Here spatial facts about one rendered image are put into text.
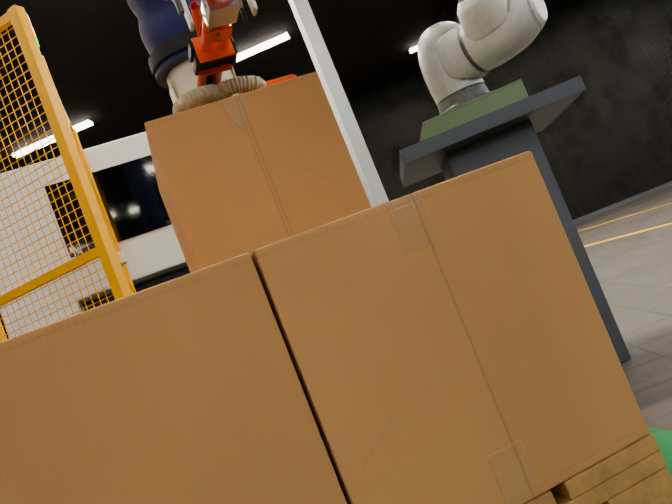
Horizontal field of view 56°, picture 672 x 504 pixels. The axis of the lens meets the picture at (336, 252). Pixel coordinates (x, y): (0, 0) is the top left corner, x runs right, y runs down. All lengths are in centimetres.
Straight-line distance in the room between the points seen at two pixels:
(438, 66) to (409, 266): 122
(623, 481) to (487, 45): 127
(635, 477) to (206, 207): 92
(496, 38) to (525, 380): 120
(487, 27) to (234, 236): 92
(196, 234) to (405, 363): 70
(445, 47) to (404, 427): 136
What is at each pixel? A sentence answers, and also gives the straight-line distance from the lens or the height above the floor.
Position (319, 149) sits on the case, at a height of 77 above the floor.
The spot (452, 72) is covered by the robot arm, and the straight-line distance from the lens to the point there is 192.
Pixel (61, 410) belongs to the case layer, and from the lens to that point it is 73.
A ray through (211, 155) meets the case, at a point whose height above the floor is 83.
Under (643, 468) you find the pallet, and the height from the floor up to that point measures 11.
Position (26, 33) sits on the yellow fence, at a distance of 312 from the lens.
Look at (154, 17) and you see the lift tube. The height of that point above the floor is 128.
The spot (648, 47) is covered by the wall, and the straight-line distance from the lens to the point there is 1389.
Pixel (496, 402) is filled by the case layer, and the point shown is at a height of 27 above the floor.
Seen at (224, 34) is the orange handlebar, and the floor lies 106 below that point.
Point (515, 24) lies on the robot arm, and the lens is 184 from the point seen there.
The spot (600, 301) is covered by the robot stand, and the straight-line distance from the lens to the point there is 188.
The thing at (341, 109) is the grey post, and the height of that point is 185.
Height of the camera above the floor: 46
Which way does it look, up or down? 3 degrees up
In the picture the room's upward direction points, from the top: 22 degrees counter-clockwise
